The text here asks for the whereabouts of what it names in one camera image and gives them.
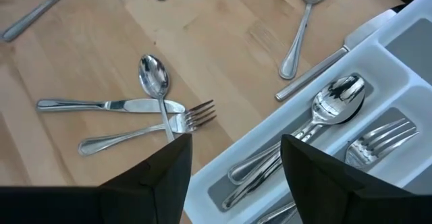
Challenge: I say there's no utensil handle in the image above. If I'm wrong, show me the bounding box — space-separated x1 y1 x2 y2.
0 0 84 43

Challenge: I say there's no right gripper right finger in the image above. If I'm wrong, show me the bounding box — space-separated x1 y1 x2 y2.
280 134 432 224

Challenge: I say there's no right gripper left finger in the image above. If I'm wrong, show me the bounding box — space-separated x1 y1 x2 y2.
0 133 193 224

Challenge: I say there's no silver fork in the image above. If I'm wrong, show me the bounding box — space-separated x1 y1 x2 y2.
78 99 217 157
256 117 421 224

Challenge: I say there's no silver table knife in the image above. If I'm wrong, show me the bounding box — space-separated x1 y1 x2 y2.
275 9 398 103
36 97 186 114

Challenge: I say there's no white cutlery tray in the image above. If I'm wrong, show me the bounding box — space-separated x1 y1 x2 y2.
184 0 432 224

